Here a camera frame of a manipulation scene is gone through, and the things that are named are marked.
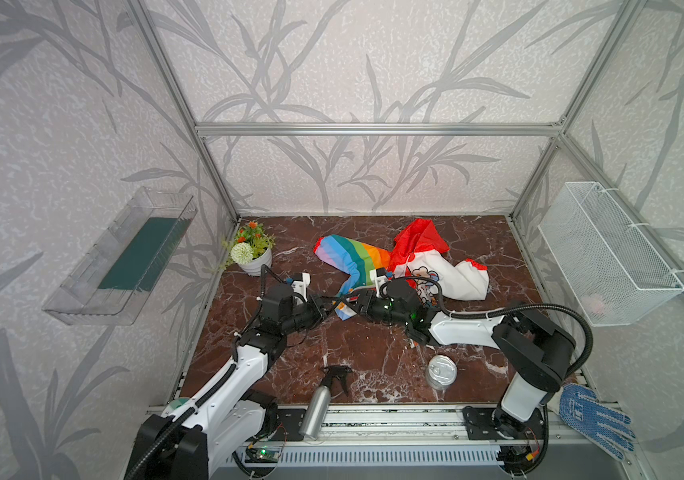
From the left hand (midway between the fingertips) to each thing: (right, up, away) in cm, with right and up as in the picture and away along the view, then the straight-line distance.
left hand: (344, 294), depth 79 cm
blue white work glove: (+65, -32, -6) cm, 73 cm away
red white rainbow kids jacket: (+22, +9, +20) cm, 31 cm away
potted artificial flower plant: (-29, +11, +10) cm, 32 cm away
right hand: (-1, 0, +3) cm, 3 cm away
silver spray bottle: (-7, -28, -5) cm, 29 cm away
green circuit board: (-19, -37, -8) cm, 42 cm away
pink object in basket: (+62, -1, -6) cm, 62 cm away
